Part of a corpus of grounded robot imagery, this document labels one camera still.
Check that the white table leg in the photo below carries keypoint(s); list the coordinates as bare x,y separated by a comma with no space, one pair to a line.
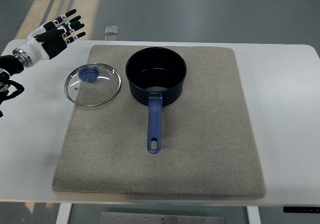
64,213
253,215

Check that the metal floor plate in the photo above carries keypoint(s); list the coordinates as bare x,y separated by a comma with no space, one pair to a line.
131,218

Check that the black desk control panel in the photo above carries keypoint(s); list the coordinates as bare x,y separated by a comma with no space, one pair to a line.
302,210

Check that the grey fabric mat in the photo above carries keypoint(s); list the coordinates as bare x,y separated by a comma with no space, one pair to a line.
205,150

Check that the glass lid with blue knob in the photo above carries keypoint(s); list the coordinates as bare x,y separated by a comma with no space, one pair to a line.
92,84

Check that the white table left leg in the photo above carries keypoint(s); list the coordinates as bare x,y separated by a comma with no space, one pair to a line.
64,213

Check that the dark blue saucepan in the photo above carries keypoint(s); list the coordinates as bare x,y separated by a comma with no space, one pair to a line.
156,76

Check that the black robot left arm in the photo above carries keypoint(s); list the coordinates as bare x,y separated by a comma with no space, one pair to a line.
10,65

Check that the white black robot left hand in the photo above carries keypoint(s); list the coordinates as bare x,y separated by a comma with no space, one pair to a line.
50,39

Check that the white table right leg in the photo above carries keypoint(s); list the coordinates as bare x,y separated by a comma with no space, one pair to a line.
253,215

